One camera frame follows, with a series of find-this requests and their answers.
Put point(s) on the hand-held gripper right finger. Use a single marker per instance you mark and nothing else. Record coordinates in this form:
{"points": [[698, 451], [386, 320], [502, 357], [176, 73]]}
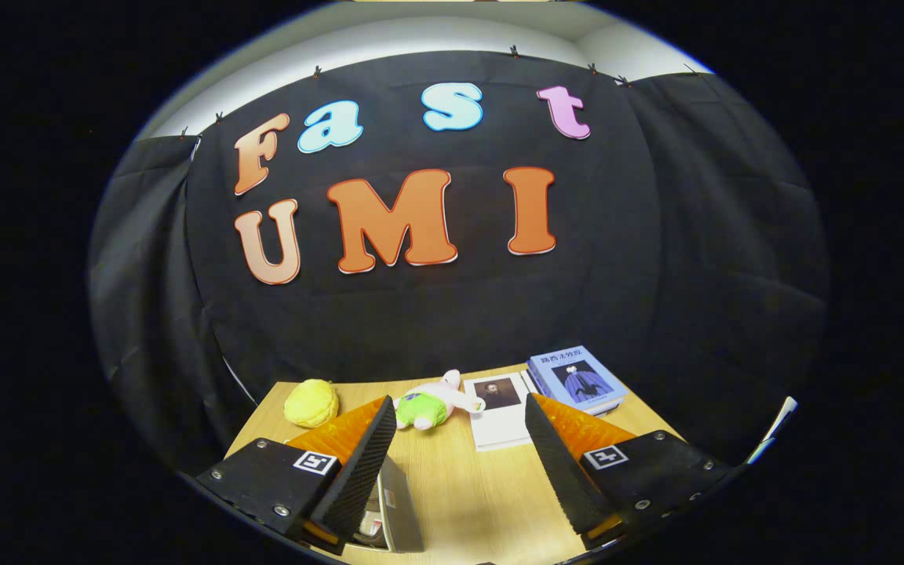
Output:
{"points": [[558, 471]]}

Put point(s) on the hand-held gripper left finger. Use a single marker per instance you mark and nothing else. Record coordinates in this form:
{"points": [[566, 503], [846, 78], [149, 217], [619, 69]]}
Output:
{"points": [[358, 471]]}

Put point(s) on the beige fabric storage box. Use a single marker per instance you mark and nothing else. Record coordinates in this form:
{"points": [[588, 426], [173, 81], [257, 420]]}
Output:
{"points": [[405, 518]]}

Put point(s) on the white portrait cover book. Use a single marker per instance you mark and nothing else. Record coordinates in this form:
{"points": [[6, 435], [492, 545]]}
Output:
{"points": [[503, 428]]}

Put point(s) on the dark blue spine book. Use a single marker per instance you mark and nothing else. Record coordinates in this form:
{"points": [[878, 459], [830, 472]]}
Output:
{"points": [[607, 408]]}

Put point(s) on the yellow plush toy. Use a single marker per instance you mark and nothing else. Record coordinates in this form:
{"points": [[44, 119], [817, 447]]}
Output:
{"points": [[311, 404]]}

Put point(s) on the pink and green plush toy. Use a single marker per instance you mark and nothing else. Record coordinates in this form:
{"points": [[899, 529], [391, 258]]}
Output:
{"points": [[424, 410]]}

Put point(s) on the light blue cover book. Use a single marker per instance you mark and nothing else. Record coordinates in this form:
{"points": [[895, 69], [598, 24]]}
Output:
{"points": [[577, 377]]}

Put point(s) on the row of black cloth clips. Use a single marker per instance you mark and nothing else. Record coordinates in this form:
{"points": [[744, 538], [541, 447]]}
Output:
{"points": [[513, 52]]}

